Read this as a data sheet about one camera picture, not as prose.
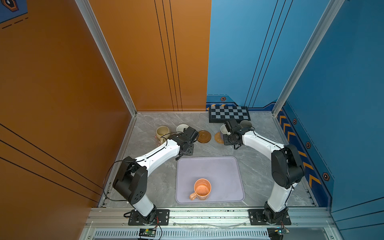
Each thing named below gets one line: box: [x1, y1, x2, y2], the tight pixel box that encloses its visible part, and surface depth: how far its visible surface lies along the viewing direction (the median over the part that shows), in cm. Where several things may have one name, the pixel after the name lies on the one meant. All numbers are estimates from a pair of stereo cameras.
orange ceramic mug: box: [189, 178, 212, 201], surface depth 77 cm
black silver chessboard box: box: [209, 105, 251, 123], surface depth 118 cm
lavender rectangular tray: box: [175, 156, 245, 204], surface depth 88 cm
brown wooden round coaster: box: [196, 130, 212, 144], surface depth 107 cm
